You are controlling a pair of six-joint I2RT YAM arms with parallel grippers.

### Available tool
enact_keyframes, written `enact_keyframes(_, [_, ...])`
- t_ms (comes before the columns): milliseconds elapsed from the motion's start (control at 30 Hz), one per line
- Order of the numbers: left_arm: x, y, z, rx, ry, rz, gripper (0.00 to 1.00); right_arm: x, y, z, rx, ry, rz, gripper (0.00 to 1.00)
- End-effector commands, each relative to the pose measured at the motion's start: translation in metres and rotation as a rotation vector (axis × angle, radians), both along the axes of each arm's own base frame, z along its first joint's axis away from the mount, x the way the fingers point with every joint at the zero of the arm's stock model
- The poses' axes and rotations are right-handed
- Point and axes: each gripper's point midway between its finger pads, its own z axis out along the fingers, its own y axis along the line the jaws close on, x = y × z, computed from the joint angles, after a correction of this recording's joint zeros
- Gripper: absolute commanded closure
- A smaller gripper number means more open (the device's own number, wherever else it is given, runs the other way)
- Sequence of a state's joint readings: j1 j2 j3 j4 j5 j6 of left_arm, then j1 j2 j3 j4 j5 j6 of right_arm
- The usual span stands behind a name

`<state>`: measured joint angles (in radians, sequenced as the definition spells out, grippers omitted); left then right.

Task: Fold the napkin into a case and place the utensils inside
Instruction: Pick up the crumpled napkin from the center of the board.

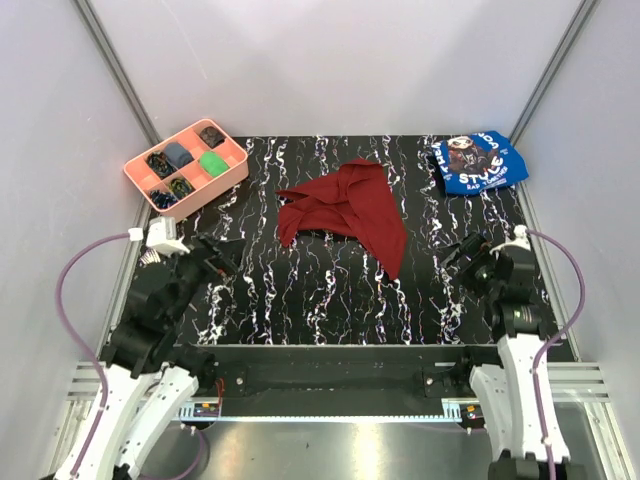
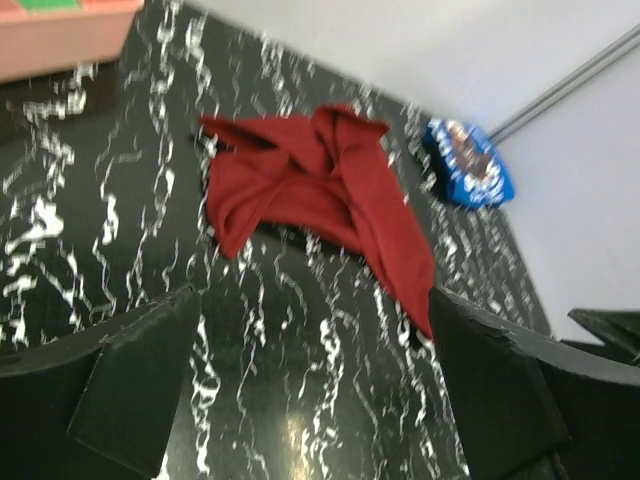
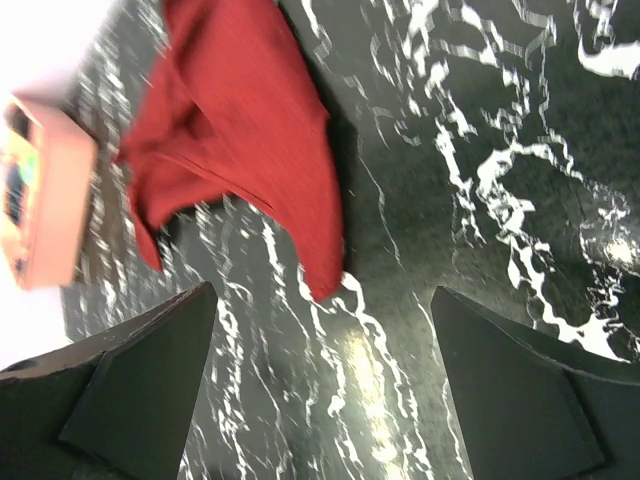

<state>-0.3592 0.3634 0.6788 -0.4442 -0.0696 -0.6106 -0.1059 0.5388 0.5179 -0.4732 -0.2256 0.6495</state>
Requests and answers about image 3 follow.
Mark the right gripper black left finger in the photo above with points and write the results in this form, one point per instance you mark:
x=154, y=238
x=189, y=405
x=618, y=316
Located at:
x=116, y=405

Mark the pink compartment organizer box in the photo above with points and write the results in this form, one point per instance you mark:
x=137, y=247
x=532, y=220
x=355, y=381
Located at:
x=46, y=174

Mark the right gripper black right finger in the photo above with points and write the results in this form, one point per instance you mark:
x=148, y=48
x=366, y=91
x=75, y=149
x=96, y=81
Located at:
x=531, y=406

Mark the red cloth napkin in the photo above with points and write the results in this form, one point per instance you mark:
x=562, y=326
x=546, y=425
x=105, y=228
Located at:
x=231, y=109

